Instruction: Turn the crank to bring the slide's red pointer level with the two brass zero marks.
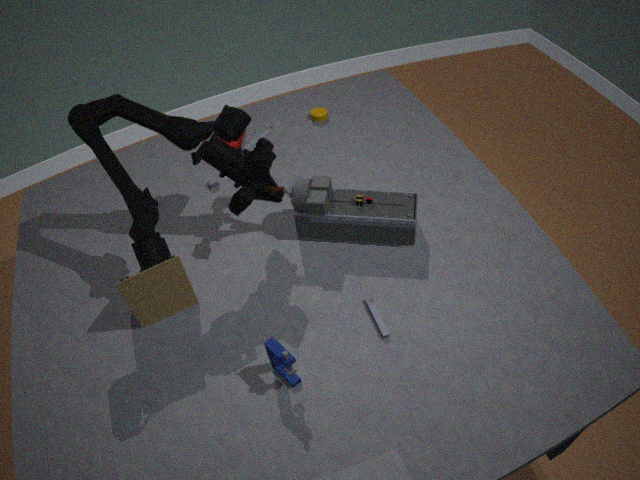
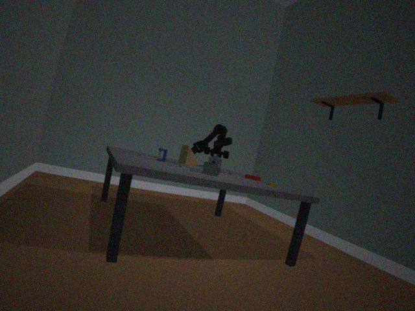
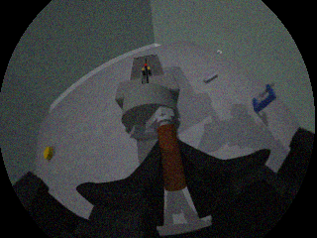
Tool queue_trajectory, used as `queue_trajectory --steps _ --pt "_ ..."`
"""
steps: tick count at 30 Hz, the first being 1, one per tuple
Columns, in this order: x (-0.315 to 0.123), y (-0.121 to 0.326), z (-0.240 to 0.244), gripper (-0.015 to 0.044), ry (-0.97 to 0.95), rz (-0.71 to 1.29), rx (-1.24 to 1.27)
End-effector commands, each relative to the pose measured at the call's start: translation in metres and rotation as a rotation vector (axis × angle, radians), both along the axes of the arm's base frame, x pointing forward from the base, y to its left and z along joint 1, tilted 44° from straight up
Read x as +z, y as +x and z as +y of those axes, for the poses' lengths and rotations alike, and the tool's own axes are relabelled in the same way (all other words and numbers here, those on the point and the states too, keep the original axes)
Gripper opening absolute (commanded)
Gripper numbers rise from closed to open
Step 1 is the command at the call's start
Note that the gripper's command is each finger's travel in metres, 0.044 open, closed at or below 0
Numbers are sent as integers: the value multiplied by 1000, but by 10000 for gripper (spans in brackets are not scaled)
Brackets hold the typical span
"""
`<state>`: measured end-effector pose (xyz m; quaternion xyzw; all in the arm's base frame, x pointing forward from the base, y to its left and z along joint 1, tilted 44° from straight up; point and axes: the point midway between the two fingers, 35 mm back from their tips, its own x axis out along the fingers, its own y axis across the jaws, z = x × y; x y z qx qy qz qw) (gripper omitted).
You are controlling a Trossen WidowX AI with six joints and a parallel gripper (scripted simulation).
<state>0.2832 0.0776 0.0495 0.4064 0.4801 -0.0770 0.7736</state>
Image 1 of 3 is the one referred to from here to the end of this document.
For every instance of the yellow short cylinder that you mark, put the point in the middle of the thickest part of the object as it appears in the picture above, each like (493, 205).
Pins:
(319, 114)

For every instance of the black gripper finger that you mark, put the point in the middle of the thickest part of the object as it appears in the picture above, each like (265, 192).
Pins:
(265, 193)
(269, 181)

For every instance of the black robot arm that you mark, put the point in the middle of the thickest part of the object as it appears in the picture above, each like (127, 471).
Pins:
(149, 247)

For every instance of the red rectangular block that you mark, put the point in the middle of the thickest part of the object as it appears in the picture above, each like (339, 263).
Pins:
(238, 143)

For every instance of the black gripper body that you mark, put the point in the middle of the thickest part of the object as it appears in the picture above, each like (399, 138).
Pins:
(244, 197)

